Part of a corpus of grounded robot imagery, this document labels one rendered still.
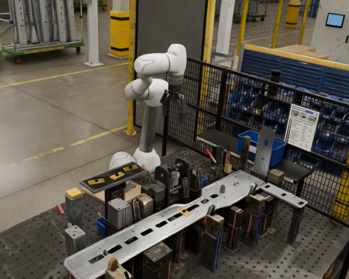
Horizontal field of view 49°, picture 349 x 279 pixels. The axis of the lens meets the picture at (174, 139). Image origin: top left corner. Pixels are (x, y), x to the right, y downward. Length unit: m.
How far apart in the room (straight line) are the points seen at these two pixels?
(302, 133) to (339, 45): 6.11
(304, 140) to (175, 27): 2.37
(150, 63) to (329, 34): 7.11
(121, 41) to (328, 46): 4.78
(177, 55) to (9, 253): 1.46
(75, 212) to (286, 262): 1.26
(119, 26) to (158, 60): 7.81
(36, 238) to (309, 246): 1.69
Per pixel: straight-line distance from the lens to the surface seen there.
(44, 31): 9.95
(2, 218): 3.97
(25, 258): 2.41
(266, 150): 2.61
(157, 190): 2.21
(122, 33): 9.80
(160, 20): 4.76
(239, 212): 2.27
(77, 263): 1.88
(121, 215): 2.03
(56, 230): 2.57
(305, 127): 2.75
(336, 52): 8.81
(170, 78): 2.08
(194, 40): 4.44
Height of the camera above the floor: 2.27
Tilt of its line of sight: 25 degrees down
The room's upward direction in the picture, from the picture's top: 4 degrees clockwise
